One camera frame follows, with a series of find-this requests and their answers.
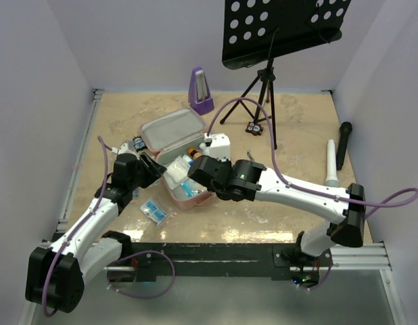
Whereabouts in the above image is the orange teal bandage packet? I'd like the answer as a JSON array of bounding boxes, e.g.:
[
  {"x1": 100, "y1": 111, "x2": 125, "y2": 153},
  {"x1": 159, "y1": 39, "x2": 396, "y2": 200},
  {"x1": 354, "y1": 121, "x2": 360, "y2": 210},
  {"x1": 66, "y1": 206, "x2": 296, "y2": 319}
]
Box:
[{"x1": 132, "y1": 188, "x2": 139, "y2": 200}]

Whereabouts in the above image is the white gauze packet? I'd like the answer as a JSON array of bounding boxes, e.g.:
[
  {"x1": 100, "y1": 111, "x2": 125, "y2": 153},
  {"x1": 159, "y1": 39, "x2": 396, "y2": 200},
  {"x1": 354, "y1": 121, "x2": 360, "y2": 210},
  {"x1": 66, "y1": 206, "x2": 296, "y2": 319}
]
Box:
[{"x1": 164, "y1": 156, "x2": 190, "y2": 190}]

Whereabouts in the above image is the white plastic bottle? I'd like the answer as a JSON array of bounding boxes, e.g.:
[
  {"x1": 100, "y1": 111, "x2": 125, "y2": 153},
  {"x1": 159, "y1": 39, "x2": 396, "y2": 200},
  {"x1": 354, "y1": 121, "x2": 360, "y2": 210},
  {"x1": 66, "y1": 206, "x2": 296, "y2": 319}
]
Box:
[{"x1": 199, "y1": 142, "x2": 210, "y2": 155}]

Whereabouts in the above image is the brown medicine bottle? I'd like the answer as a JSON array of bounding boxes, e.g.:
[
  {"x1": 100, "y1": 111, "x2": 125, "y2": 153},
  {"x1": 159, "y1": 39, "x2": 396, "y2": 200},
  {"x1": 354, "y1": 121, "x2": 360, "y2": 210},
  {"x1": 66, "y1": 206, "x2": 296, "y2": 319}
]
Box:
[{"x1": 187, "y1": 148, "x2": 202, "y2": 160}]

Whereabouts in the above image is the blue cotton swab packet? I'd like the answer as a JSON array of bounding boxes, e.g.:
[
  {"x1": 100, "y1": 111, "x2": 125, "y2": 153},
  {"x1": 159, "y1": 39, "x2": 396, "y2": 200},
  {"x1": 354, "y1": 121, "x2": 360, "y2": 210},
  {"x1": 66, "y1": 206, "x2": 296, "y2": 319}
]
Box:
[{"x1": 181, "y1": 179, "x2": 207, "y2": 198}]

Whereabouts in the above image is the pink medicine kit case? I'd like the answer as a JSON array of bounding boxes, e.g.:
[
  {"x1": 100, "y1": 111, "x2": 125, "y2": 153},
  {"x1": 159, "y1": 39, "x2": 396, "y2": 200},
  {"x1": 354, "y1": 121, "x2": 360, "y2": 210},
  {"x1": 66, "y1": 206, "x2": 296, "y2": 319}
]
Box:
[{"x1": 140, "y1": 108, "x2": 213, "y2": 210}]

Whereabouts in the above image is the blue alcohol pad bag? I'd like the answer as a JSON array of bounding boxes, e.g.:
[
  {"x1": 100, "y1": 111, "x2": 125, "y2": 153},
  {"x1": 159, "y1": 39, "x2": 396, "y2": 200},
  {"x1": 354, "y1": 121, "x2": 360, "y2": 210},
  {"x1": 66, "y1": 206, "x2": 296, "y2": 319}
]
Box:
[{"x1": 140, "y1": 198, "x2": 177, "y2": 227}]

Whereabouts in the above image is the white blue ointment tube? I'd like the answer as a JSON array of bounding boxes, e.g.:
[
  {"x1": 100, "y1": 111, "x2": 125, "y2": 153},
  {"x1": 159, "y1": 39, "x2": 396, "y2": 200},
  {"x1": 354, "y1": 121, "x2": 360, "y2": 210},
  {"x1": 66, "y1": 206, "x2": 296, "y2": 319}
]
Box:
[{"x1": 181, "y1": 154, "x2": 194, "y2": 167}]

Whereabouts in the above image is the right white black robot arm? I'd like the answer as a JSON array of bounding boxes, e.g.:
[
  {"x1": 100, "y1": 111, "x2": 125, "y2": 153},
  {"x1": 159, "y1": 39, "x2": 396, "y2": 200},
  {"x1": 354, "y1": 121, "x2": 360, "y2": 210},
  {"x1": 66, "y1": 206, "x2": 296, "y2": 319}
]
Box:
[{"x1": 187, "y1": 156, "x2": 365, "y2": 266}]

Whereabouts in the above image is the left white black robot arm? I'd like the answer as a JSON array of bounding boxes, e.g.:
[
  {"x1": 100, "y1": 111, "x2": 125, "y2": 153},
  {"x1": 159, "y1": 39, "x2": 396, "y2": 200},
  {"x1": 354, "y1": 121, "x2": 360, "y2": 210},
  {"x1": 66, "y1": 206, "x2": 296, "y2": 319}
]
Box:
[{"x1": 25, "y1": 153, "x2": 166, "y2": 316}]

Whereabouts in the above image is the small red black tuner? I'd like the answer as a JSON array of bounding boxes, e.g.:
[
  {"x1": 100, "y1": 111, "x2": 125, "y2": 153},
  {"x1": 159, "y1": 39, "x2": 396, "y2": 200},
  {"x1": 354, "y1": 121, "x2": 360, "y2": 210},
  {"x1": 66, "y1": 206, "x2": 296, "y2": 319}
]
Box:
[{"x1": 246, "y1": 122, "x2": 264, "y2": 136}]

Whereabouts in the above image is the purple metronome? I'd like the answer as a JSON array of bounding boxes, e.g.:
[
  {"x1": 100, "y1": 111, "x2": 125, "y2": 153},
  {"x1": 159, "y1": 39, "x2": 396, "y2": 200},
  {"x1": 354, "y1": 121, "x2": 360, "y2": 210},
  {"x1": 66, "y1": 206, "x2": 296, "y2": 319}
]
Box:
[{"x1": 188, "y1": 67, "x2": 214, "y2": 115}]

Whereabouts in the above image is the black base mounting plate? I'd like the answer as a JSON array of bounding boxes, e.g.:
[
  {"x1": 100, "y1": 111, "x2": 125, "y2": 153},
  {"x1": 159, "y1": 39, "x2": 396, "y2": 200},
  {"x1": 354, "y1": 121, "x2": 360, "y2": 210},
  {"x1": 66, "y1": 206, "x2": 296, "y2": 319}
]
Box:
[{"x1": 109, "y1": 242, "x2": 332, "y2": 284}]

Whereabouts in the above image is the black microphone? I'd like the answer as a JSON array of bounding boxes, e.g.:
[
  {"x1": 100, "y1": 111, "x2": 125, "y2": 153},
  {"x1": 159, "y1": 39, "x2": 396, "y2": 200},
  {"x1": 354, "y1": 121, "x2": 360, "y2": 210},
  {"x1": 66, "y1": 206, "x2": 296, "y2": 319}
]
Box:
[{"x1": 335, "y1": 121, "x2": 352, "y2": 171}]

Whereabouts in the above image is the black music stand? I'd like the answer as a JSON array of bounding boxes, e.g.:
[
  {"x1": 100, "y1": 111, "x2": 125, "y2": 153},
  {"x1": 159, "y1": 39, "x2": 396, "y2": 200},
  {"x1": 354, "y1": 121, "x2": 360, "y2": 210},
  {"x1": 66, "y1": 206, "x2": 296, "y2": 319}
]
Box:
[{"x1": 219, "y1": 0, "x2": 352, "y2": 150}]

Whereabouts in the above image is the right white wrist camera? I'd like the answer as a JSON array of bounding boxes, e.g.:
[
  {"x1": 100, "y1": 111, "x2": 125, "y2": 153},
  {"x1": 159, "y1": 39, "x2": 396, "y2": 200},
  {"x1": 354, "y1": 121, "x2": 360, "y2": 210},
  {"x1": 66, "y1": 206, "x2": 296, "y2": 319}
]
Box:
[{"x1": 202, "y1": 133, "x2": 231, "y2": 162}]

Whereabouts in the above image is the aluminium left rail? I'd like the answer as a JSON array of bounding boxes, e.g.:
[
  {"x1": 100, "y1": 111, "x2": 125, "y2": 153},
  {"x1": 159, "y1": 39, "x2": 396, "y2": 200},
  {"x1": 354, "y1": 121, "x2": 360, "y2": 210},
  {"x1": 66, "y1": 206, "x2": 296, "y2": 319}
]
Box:
[{"x1": 55, "y1": 89, "x2": 104, "y2": 232}]

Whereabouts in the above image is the aluminium rail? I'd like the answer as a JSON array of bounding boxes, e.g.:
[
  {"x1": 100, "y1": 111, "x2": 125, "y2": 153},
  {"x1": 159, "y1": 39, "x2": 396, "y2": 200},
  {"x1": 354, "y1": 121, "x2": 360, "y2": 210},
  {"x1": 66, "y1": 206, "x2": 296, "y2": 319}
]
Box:
[
  {"x1": 34, "y1": 242, "x2": 393, "y2": 271},
  {"x1": 55, "y1": 89, "x2": 104, "y2": 232}
]

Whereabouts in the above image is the aluminium front rail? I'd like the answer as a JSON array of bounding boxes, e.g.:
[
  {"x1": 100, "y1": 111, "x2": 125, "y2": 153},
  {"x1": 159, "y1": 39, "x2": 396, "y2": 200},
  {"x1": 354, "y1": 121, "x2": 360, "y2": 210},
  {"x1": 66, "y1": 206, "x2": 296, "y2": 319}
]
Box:
[{"x1": 34, "y1": 242, "x2": 393, "y2": 271}]

